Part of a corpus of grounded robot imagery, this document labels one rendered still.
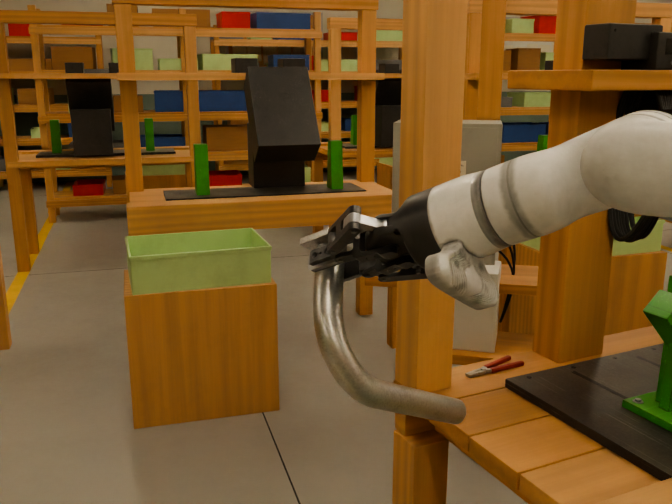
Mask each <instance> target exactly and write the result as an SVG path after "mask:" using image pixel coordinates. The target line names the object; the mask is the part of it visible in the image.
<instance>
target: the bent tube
mask: <svg viewBox="0 0 672 504"><path fill-rule="evenodd" d="M328 229H329V228H326V229H323V230H321V231H318V232H316V233H313V234H310V235H308V236H305V237H303V238H300V245H301V246H303V247H305V248H307V249H309V250H311V251H312V250H314V249H317V248H320V247H322V246H325V245H328ZM344 264H345V263H340V264H339V265H336V266H333V267H330V268H327V269H324V270H320V271H318V272H315V284H314V301H313V319H314V328H315V333H316V338H317V342H318V346H319V349H320V352H321V354H322V357H323V359H324V362H325V364H326V366H327V368H328V370H329V371H330V373H331V375H332V376H333V378H334V379H335V381H336V382H337V383H338V385H339V386H340V387H341V388H342V389H343V390H344V391H345V392H346V393H347V394H348V395H349V396H350V397H351V398H353V399H354V400H355V401H357V402H358V403H360V404H362V405H364V406H367V407H370V408H373V409H379V410H384V411H389V412H394V413H399V414H404V415H409V416H414V417H420V418H425V419H430V420H435V421H440V422H445V423H450V424H459V423H461V422H462V421H463V420H464V418H465V416H466V407H465V404H464V403H463V402H462V401H461V400H459V399H456V398H452V397H448V396H444V395H440V394H435V393H431V392H427V391H423V390H419V389H415V388H411V387H407V386H402V385H398V384H394V383H390V382H386V381H382V380H378V379H376V378H374V377H372V376H371V375H370V374H369V373H368V372H367V371H366V370H365V369H364V368H363V367H362V366H361V364H360V363H359V362H358V360H357V358H356V357H355V355H354V353H353V351H352V349H351V346H350V344H349V341H348V338H347V335H346V331H345V326H344V320H343V288H344Z"/></svg>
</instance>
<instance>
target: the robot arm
mask: <svg viewBox="0 0 672 504"><path fill-rule="evenodd" d="M611 208H614V209H617V210H620V211H624V212H628V213H633V214H639V215H646V216H656V217H671V218H672V115H671V114H668V113H665V112H662V111H657V110H642V111H636V112H633V113H630V114H627V115H625V116H623V117H620V118H618V119H615V120H613V121H611V122H609V123H607V124H604V125H602V126H600V127H598V128H595V129H593V130H591V131H588V132H586V133H584V134H582V135H579V136H577V137H575V138H573V139H570V140H568V141H566V142H564V143H562V144H559V145H557V146H555V147H552V148H549V149H545V150H541V151H537V152H534V153H530V154H526V155H523V156H520V157H517V158H514V159H512V160H509V161H506V162H504V163H501V164H499V165H496V166H494V167H491V168H488V169H486V170H483V171H479V172H475V173H471V174H467V175H463V176H460V177H458V178H455V179H452V180H450V181H447V182H445V183H442V184H440V185H437V186H434V187H432V188H429V189H427V190H424V191H422V192H419V193H417V194H414V195H412V196H410V197H408V198H407V199H406V200H405V201H404V203H403V204H402V206H401V207H400V208H399V209H398V210H397V211H396V212H394V213H388V214H380V215H378V216H376V217H375V218H372V217H368V216H365V215H361V207H360V206H357V205H352V206H349V207H348V208H347V210H346V211H345V212H344V213H343V214H342V215H341V216H340V217H339V218H338V219H337V220H336V221H335V222H334V224H333V225H332V226H331V227H330V228H329V229H328V245H325V246H322V247H320V248H317V249H314V250H312V251H311V252H310V253H309V258H308V269H309V270H311V271H312V272H318V271H320V270H324V269H327V268H330V267H333V266H336V265H339V264H340V263H345V264H344V282H346V281H350V280H353V279H356V278H358V277H361V276H363V277H366V278H372V277H374V276H378V280H379V281H380V282H393V281H405V280H417V279H428V280H429V281H430V282H431V283H432V284H433V285H434V286H435V287H437V288H438V289H440V290H441V291H443V292H445V293H446V294H448V295H450V296H451V297H453V298H455V299H456V300H458V301H460V302H462V303H463V304H465V305H467V306H469V307H471V308H473V309H475V310H482V309H486V308H490V307H494V306H495V305H496V303H497V301H498V299H499V294H498V289H497V287H496V285H495V283H494V281H493V280H492V278H491V277H490V275H489V273H488V271H487V269H486V267H485V264H484V257H486V256H489V255H492V254H494V253H496V252H499V251H501V250H503V249H505V248H507V247H509V246H512V245H515V244H518V243H521V242H525V241H528V240H531V239H535V238H538V237H541V236H545V235H548V234H550V233H553V232H555V231H558V230H560V229H562V228H564V227H566V226H568V225H569V224H571V223H573V222H574V221H576V220H578V219H580V218H582V217H584V216H587V215H591V214H594V213H597V212H601V211H604V210H607V209H611ZM351 243H353V249H352V250H351V251H347V245H348V244H351ZM398 270H400V271H399V272H396V271H398Z"/></svg>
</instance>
